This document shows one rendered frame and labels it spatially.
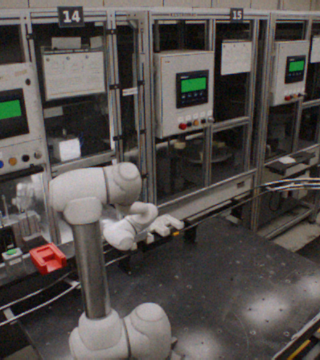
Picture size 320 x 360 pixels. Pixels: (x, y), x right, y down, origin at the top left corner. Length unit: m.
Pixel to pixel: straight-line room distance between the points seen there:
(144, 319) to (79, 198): 0.53
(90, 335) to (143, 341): 0.20
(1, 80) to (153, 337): 1.19
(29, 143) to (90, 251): 0.65
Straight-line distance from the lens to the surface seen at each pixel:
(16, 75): 1.68
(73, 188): 1.23
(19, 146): 1.73
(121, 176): 1.23
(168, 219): 2.22
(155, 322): 1.46
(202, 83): 2.24
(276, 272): 2.18
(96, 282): 1.36
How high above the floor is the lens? 1.97
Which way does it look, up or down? 24 degrees down
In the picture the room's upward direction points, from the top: 1 degrees counter-clockwise
